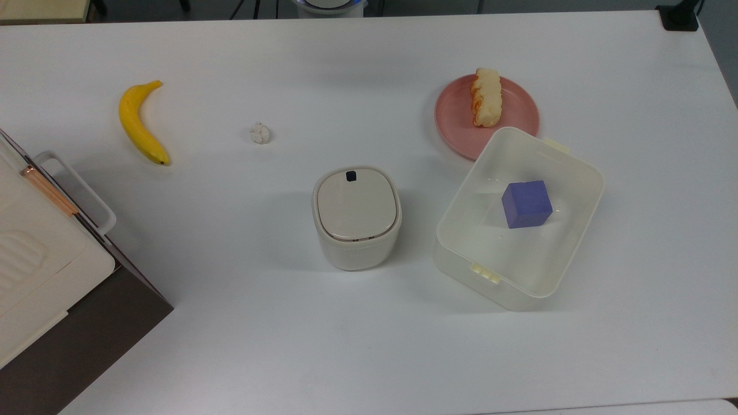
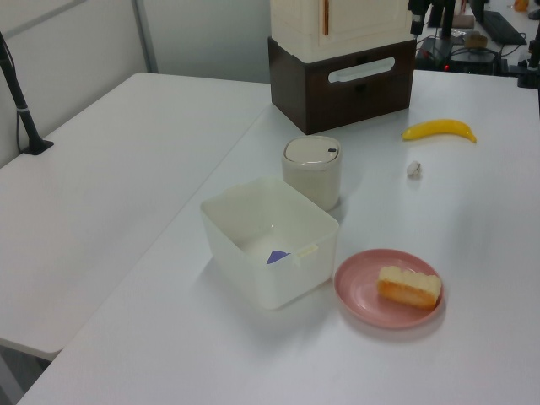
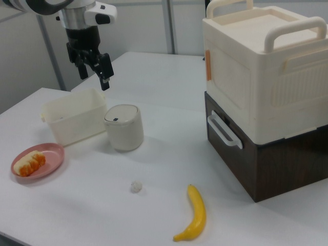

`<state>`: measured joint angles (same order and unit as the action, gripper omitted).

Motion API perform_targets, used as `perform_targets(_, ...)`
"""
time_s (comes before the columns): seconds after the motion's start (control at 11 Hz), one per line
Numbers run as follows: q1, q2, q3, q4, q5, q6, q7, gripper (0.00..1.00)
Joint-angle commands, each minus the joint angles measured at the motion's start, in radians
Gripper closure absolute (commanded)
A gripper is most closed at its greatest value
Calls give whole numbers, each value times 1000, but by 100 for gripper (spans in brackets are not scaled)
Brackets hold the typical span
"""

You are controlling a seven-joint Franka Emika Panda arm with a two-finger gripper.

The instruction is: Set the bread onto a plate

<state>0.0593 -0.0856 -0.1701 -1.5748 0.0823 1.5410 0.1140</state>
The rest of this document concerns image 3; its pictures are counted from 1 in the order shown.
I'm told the pink plate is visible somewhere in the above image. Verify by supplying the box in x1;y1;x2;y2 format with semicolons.
10;142;66;186

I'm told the black camera stand pole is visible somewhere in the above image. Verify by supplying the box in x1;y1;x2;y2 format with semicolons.
36;14;66;91

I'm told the toasted bread loaf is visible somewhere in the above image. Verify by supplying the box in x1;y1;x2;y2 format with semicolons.
13;150;47;178

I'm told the dark brown drawer cabinet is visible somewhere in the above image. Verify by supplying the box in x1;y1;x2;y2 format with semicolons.
203;90;328;204

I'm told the white drawer handle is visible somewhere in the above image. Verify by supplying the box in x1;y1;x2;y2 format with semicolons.
207;114;243;150

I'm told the small beige lidded bin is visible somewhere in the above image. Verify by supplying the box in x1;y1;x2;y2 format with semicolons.
103;104;145;152

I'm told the copper door handle strip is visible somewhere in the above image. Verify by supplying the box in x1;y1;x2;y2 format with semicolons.
205;49;212;81

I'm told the white plastic storage box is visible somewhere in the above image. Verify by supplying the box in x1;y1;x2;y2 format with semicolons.
40;88;107;148

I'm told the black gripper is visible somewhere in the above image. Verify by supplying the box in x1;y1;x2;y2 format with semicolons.
65;25;115;91

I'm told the yellow banana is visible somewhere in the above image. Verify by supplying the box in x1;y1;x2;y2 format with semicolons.
172;184;207;242

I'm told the cream toy microwave box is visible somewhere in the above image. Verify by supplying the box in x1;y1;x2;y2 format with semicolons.
201;0;328;141

